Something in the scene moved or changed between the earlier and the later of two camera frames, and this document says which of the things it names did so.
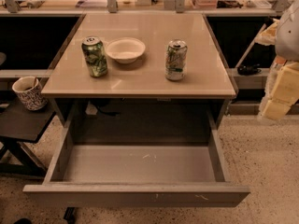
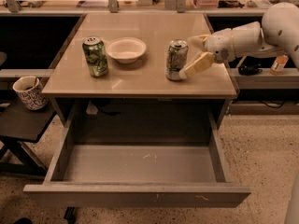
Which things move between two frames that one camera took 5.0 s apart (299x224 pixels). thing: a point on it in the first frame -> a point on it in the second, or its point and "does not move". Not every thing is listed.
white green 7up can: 176,60 does not move
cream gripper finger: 267,35 -> 198,41
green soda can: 95,57 does not move
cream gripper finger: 282,89 -> 203,62
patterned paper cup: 30,92 does not move
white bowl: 125,50 does not move
